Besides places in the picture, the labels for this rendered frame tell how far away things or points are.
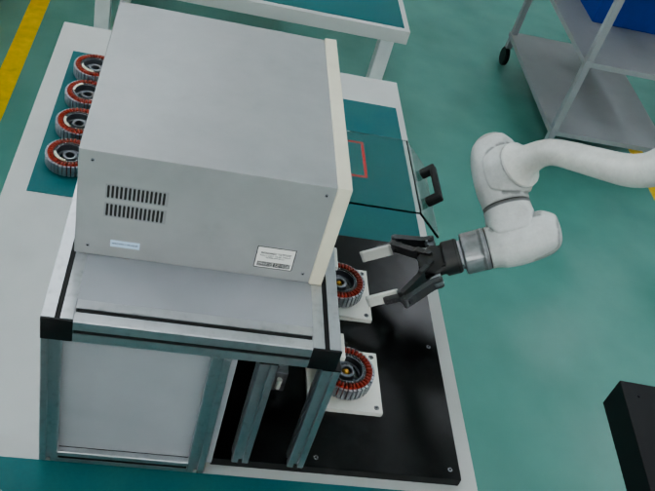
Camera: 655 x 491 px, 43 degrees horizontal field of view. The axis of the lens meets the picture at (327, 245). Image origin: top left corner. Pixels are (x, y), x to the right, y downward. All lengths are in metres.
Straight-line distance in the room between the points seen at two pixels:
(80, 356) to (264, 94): 0.50
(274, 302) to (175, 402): 0.24
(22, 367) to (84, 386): 0.30
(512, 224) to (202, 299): 0.73
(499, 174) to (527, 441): 1.25
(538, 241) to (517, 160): 0.17
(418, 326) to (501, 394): 1.08
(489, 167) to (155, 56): 0.75
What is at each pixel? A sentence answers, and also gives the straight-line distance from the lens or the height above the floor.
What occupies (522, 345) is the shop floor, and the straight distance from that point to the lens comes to 3.08.
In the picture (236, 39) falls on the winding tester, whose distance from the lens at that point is 1.51.
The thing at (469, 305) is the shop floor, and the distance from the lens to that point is 3.12.
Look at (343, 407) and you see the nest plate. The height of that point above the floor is 0.78.
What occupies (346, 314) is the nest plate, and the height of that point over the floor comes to 0.78.
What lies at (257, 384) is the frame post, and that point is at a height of 1.00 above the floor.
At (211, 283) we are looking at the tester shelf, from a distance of 1.31.
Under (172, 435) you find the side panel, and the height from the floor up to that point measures 0.84.
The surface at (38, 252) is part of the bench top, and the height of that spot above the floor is 0.75.
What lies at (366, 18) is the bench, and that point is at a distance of 2.99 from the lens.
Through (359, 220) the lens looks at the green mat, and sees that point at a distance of 2.08.
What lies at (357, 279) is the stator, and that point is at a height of 0.82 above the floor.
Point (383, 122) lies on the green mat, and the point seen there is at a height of 0.75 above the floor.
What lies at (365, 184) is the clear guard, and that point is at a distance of 1.67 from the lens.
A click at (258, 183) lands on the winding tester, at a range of 1.21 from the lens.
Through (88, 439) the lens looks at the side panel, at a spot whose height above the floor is 0.80.
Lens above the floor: 2.06
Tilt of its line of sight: 41 degrees down
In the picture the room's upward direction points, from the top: 18 degrees clockwise
